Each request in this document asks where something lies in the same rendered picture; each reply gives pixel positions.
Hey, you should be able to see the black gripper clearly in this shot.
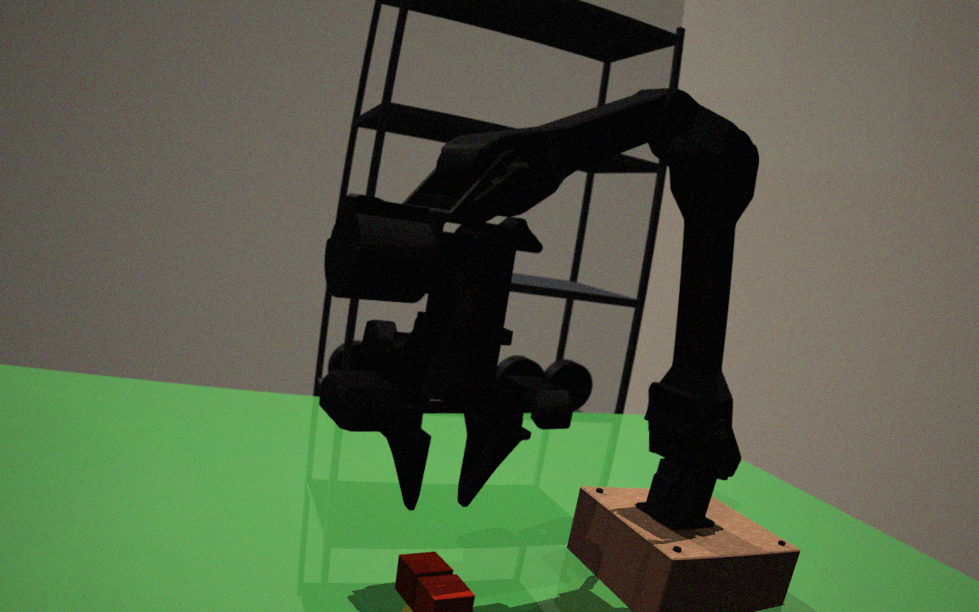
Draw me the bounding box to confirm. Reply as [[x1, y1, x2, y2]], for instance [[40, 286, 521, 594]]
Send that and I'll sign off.
[[320, 302, 574, 511]]

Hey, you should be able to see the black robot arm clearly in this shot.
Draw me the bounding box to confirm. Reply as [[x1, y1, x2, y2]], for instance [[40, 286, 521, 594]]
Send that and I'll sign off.
[[325, 88, 759, 530]]

